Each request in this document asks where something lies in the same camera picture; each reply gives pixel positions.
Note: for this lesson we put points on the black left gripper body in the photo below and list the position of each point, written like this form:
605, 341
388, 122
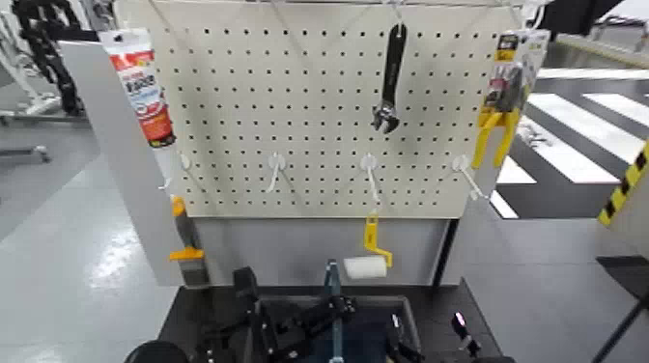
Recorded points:
276, 334

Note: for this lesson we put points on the gray metal floor bar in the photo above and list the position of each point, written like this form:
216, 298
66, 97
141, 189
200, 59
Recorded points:
25, 151

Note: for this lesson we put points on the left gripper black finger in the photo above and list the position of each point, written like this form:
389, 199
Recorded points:
246, 286
317, 317

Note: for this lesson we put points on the white pegboard hook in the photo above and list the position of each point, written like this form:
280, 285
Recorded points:
460, 163
185, 162
368, 162
276, 162

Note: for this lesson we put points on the black slanted pole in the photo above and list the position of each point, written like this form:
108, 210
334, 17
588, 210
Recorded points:
621, 329

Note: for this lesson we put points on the black stand post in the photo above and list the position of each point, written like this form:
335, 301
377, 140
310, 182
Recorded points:
442, 253

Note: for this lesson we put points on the white metal frame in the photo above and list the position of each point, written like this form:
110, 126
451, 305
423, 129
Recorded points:
30, 104

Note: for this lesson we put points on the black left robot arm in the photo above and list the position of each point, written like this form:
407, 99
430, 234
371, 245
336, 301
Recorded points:
157, 354

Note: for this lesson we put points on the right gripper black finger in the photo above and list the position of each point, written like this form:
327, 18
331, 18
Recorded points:
400, 337
464, 334

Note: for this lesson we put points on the white red sealant tube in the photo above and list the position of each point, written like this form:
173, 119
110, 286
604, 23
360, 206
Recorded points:
142, 91

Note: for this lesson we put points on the black overhead equipment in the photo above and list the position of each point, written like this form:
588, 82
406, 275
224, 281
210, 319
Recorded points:
573, 15

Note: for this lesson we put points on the cream perforated pegboard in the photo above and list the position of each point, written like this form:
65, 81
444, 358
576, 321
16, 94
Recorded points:
304, 101

